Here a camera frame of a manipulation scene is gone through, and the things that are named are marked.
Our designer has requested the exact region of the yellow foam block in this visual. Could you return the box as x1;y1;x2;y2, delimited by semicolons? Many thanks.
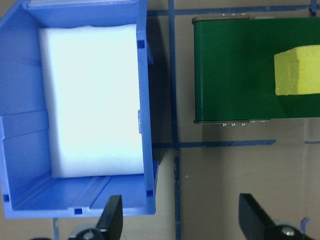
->
273;44;320;97

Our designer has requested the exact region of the white foam pad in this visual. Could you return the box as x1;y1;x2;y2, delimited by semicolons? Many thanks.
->
37;23;146;180

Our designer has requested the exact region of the green conveyor belt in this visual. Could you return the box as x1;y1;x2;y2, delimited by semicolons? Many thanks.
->
191;16;320;126

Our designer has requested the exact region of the blue plastic storage bin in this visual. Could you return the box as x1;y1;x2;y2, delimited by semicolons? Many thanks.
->
0;0;161;221

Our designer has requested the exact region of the clear plastic label holder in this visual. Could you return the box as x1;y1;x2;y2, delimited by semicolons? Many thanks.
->
26;0;139;6

